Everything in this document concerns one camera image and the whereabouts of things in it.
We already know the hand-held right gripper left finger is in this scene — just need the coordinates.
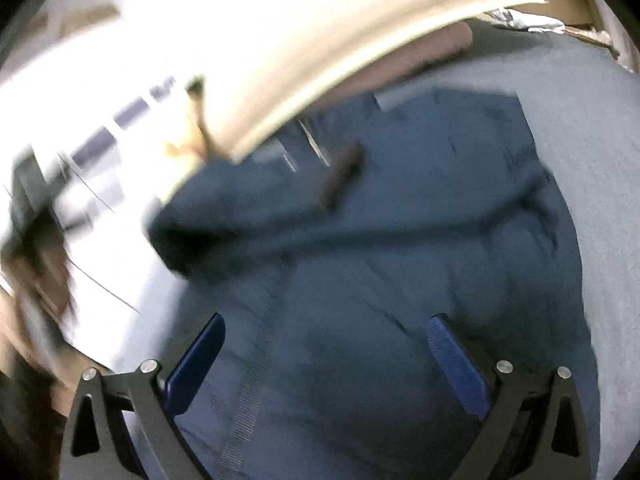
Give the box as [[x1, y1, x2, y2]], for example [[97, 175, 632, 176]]
[[60, 312, 227, 480]]

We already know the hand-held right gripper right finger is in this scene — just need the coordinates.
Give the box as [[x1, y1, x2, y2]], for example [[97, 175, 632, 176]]
[[429, 314, 593, 480]]

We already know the navy padded jacket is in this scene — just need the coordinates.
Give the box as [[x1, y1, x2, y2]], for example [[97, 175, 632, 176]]
[[147, 87, 601, 480]]

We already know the yellow plush toy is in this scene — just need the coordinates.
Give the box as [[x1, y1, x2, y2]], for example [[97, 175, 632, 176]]
[[165, 75, 221, 161]]

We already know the grey bed sheet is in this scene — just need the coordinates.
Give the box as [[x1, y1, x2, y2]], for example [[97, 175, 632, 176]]
[[65, 22, 640, 480]]

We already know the pink pillow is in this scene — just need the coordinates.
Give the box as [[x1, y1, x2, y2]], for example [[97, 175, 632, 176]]
[[350, 20, 473, 96]]

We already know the beige headboard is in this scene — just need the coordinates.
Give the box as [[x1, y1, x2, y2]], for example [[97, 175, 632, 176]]
[[205, 0, 551, 161]]

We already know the crumpled silver bag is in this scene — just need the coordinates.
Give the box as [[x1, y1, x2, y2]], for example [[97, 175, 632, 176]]
[[487, 7, 566, 33]]

